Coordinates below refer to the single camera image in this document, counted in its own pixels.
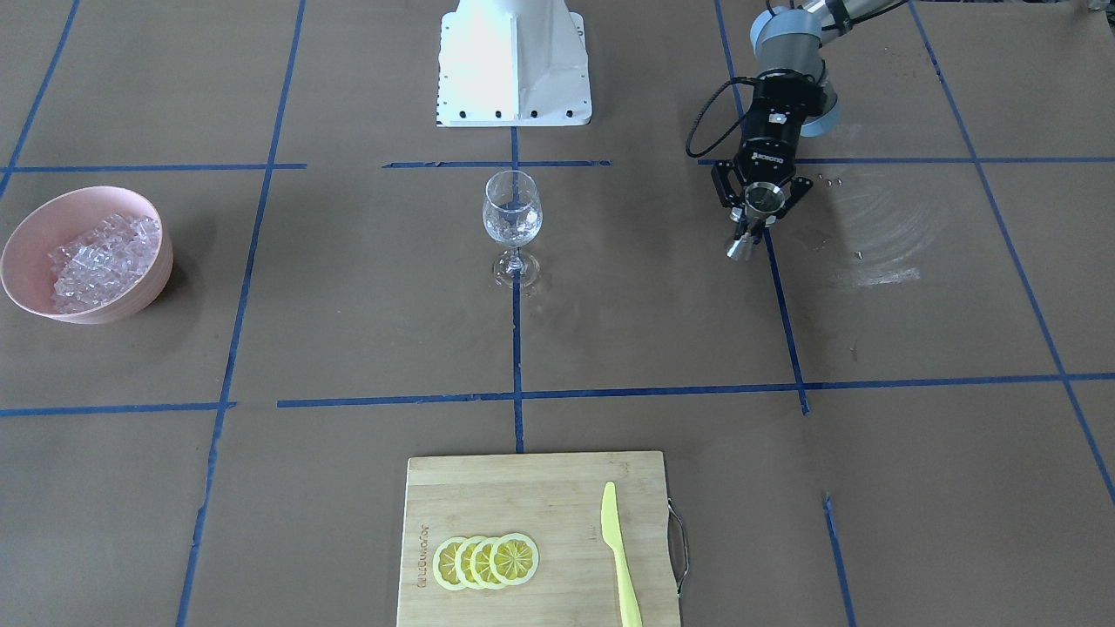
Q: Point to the clear ice cubes pile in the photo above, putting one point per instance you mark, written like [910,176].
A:
[103,263]

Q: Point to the yellow plastic knife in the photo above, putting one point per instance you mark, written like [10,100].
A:
[629,611]

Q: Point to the steel jigger measuring cup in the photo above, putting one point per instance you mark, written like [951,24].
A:
[753,211]

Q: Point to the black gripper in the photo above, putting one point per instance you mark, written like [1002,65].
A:
[772,131]

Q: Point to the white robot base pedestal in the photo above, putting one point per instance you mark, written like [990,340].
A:
[513,64]

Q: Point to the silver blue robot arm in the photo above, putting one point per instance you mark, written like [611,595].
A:
[788,40]

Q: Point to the clear wine glass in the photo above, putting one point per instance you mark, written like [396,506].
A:
[512,213]

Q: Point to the pink bowl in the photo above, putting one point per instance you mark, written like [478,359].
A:
[27,276]

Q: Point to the bamboo cutting board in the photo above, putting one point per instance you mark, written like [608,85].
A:
[555,499]

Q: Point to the lemon slice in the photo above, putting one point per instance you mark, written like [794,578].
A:
[480,564]
[445,570]
[514,559]
[463,566]

